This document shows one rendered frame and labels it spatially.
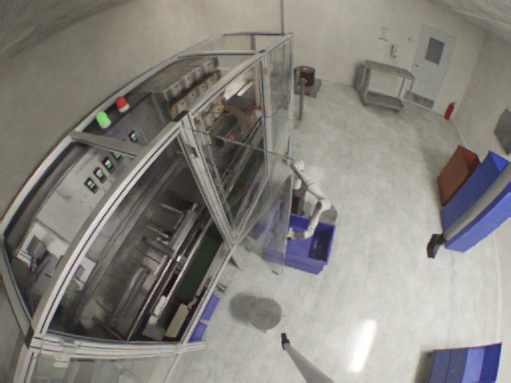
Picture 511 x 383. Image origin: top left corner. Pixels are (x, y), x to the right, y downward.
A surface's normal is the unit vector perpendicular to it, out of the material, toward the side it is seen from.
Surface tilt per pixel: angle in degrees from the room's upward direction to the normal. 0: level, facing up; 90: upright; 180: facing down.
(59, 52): 90
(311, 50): 90
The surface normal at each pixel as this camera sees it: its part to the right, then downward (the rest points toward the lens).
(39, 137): 0.92, 0.26
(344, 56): -0.39, 0.75
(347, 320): -0.07, -0.60
